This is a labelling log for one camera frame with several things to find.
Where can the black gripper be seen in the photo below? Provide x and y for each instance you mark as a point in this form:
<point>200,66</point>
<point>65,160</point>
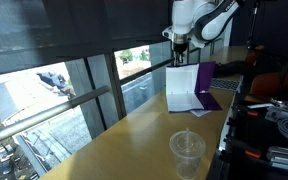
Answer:
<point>180,45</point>

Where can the grey computer keyboard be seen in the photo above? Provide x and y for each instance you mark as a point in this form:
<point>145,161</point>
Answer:
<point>225,84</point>

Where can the small orange chair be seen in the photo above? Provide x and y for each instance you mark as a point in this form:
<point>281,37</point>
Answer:
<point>251,58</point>

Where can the clear plastic cup with lid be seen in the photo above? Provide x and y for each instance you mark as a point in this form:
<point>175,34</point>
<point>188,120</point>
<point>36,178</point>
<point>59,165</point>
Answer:
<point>187,160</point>

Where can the black bag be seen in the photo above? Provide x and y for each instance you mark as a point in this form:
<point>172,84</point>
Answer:
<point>232,69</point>

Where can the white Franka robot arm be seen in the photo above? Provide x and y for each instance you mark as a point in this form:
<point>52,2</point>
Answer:
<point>197,16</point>

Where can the dark roller blind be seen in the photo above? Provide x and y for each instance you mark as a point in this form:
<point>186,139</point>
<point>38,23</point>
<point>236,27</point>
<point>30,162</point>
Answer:
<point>84,26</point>

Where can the black equipment cart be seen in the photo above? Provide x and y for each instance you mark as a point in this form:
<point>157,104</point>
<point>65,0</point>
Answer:
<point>247,140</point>

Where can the short metal window rail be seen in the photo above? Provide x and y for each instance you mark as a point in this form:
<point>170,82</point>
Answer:
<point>144,71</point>

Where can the purple cloth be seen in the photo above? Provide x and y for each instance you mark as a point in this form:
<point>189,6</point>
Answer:
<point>205,76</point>

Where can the black camera stand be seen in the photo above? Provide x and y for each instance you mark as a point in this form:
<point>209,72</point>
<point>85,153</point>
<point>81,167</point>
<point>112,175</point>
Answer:
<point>252,26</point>

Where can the large orange chair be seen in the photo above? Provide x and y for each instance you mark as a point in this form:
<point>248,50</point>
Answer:
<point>264,85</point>

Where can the grey power strip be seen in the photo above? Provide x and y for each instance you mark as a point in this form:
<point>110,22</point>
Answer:
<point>277,114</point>

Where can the clear drinking straw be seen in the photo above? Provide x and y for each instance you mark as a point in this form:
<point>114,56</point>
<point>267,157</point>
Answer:
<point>187,135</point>

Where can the long metal window rail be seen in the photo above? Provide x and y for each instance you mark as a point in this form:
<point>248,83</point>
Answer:
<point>50,111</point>

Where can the loose white paper sheet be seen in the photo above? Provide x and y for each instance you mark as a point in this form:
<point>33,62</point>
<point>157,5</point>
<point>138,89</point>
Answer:
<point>200,113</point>

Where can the white paper in folder flap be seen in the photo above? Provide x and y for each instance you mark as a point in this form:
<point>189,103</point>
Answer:
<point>182,86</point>

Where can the silver metal bars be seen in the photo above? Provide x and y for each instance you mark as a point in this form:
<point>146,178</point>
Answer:
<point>285,160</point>

